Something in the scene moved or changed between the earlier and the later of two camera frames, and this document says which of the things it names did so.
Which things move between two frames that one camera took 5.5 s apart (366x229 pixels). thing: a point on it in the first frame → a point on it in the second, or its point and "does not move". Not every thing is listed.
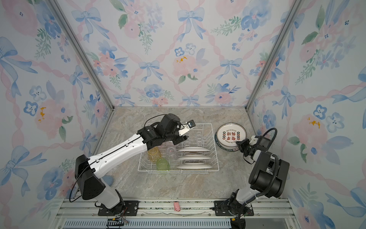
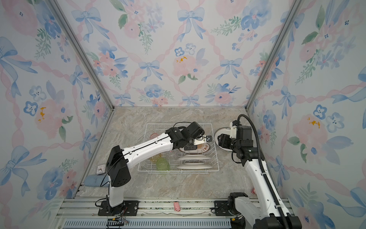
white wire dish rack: (197, 154) does not move
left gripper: (181, 139) → (194, 148)
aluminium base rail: (84, 213) does not move
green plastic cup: (162, 164) does not move
